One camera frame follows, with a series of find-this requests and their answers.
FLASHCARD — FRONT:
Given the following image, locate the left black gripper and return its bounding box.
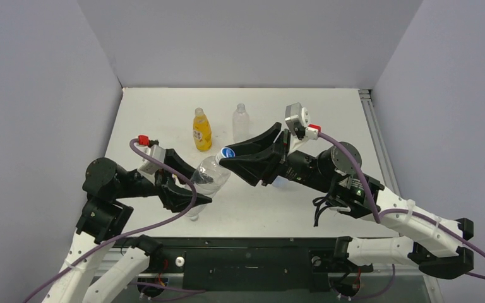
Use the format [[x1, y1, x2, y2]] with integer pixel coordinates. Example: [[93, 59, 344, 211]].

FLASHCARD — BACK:
[[116, 149, 213, 208]]

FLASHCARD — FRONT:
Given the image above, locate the tall clear bottle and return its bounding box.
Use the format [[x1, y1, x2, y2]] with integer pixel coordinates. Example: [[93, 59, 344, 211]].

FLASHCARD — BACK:
[[232, 103, 250, 143]]

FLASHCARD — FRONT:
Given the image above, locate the yellow juice bottle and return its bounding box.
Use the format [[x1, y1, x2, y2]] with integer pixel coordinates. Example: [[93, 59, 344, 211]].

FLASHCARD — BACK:
[[193, 107, 212, 152]]

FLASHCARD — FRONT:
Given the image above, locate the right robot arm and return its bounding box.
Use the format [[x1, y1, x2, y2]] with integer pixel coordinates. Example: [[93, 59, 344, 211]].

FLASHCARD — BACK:
[[218, 123, 474, 280]]

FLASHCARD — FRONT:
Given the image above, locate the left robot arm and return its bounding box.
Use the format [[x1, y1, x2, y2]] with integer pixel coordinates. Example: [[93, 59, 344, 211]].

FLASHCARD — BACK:
[[41, 141, 212, 302]]

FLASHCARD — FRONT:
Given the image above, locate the small clear bottle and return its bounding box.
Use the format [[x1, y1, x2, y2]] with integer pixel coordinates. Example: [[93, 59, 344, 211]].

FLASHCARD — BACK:
[[272, 176, 290, 187]]

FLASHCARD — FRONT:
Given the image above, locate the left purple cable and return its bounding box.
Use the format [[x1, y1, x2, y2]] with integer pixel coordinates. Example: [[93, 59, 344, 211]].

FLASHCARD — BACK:
[[23, 138, 208, 303]]

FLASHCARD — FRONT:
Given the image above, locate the purple cable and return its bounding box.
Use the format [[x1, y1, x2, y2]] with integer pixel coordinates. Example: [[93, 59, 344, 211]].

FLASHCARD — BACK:
[[23, 138, 208, 303], [318, 131, 485, 302]]

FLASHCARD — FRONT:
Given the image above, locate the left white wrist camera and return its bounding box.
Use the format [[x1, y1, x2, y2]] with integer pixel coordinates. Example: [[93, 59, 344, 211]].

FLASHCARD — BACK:
[[138, 135, 165, 177]]

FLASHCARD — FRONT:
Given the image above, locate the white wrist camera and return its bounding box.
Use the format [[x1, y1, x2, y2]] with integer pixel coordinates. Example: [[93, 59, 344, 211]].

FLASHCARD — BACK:
[[138, 135, 165, 177], [285, 102, 321, 154]]

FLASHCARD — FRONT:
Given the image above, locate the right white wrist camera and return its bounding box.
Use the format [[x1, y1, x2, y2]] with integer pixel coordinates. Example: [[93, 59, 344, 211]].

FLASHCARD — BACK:
[[285, 102, 321, 154]]

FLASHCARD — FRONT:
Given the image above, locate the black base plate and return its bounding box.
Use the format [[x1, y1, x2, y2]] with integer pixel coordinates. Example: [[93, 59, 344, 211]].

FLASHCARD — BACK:
[[121, 236, 374, 294]]

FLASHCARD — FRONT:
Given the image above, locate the aluminium frame rail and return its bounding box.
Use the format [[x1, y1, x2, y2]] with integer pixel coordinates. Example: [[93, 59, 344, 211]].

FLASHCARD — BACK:
[[358, 89, 401, 196]]

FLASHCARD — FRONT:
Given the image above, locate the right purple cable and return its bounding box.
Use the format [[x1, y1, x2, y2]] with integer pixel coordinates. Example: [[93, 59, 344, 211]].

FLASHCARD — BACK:
[[318, 131, 485, 302]]

